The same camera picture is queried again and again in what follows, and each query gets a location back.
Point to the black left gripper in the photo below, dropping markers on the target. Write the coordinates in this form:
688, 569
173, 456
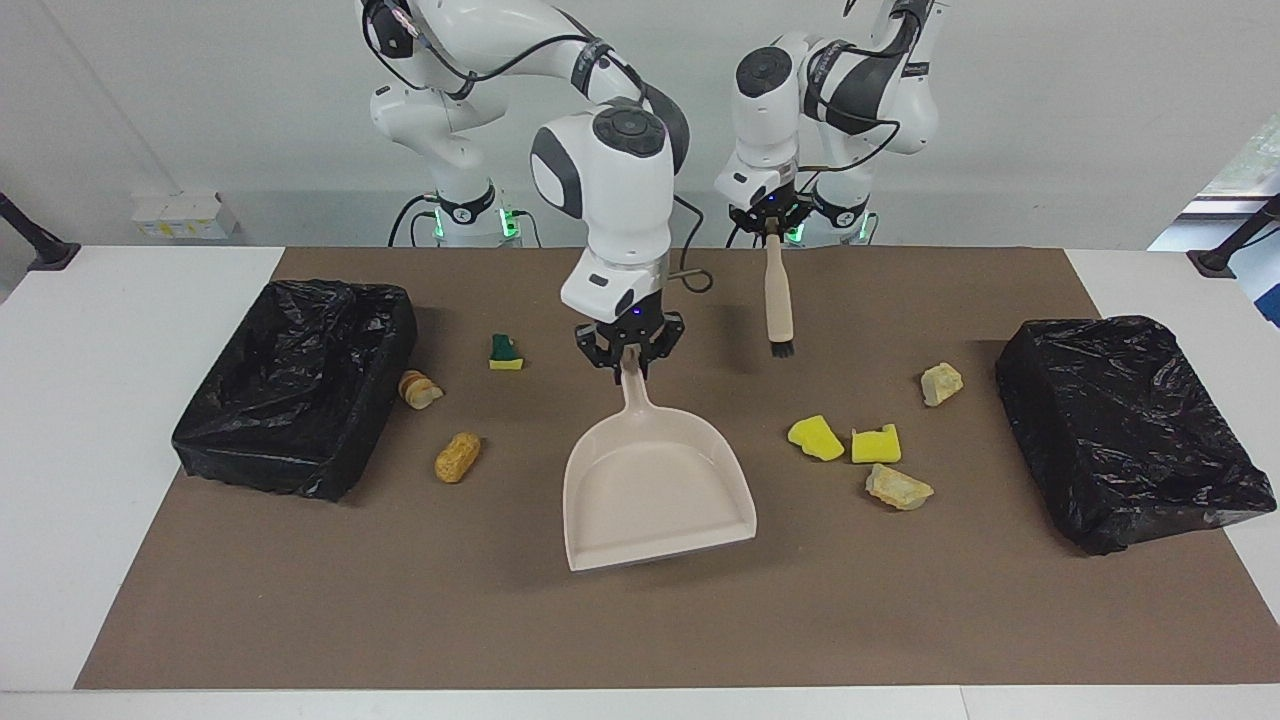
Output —
770, 208

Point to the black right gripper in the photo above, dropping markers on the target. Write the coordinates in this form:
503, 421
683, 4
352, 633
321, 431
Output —
632, 318

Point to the beige brush black bristles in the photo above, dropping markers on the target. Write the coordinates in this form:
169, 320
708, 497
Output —
778, 300

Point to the small green yellow sponge piece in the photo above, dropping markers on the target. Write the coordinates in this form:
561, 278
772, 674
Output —
505, 350

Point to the beige plastic dustpan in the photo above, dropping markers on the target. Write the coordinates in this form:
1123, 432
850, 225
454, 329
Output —
650, 500

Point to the yellow sponge wedge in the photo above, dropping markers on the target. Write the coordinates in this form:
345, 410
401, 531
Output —
815, 437

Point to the yellow notched sponge piece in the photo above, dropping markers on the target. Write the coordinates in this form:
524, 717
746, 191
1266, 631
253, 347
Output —
876, 446

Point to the pale lumpy foam chunk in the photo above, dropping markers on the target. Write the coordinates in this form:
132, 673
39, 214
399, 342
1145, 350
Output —
898, 488

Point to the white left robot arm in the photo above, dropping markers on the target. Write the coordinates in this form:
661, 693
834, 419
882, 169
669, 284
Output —
770, 120

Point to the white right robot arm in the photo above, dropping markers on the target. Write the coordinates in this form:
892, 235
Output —
620, 200

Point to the black bag-lined bin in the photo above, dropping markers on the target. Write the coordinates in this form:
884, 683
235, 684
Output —
290, 400
1120, 430

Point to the brown toy bread roll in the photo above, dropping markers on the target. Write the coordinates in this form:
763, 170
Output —
457, 458

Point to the brown table mat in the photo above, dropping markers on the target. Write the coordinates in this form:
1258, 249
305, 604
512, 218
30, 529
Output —
500, 620

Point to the black table clamp stand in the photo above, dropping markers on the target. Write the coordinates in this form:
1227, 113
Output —
50, 255
1215, 263

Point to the glass window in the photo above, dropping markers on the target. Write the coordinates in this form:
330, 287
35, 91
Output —
1255, 165

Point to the white wall socket box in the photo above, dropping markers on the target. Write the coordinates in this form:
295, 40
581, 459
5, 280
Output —
185, 215

